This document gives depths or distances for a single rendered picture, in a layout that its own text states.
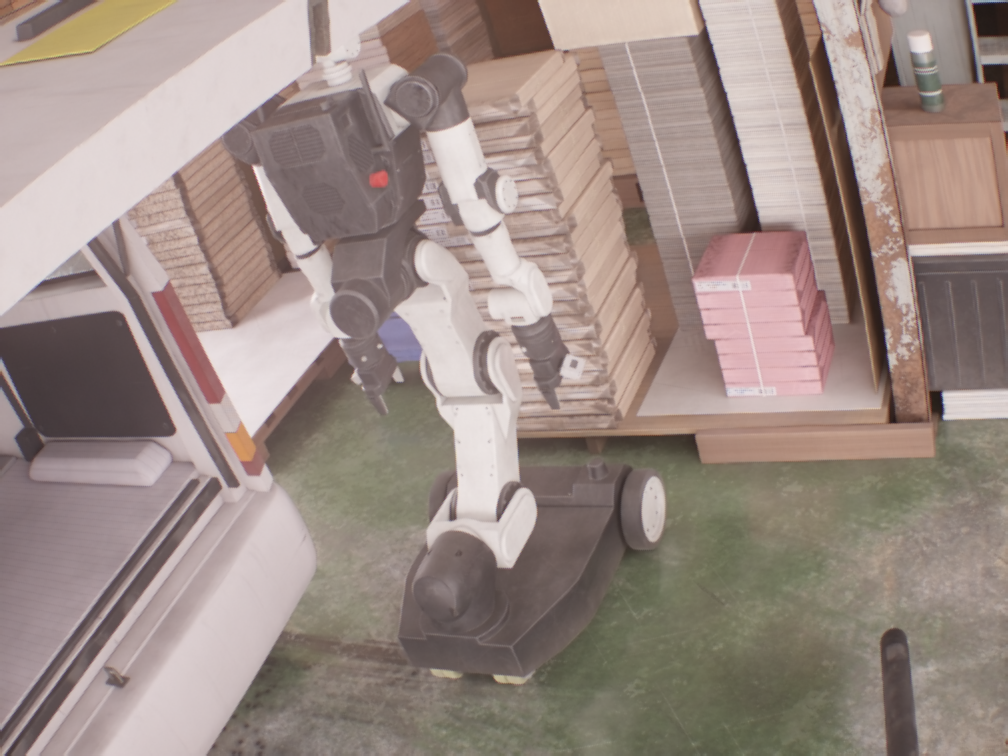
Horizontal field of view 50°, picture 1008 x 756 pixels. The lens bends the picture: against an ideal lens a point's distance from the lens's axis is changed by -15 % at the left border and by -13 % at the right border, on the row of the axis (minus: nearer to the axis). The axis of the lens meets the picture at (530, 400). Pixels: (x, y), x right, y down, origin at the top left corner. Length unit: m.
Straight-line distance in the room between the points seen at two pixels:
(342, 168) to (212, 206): 2.55
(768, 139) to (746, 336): 0.56
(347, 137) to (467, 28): 3.08
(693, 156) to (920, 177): 0.79
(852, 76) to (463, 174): 0.96
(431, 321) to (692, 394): 1.01
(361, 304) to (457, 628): 0.76
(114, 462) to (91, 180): 1.94
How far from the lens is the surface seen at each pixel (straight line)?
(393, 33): 4.80
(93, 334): 2.79
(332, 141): 2.25
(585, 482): 2.98
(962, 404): 3.23
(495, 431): 2.78
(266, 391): 4.23
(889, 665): 1.56
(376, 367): 2.82
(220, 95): 1.11
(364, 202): 2.31
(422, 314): 2.64
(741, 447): 3.23
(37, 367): 3.03
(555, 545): 2.89
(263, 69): 1.17
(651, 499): 3.03
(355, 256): 2.43
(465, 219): 2.40
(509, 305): 2.52
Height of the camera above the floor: 1.91
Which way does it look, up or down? 30 degrees down
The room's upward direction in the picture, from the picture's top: 19 degrees counter-clockwise
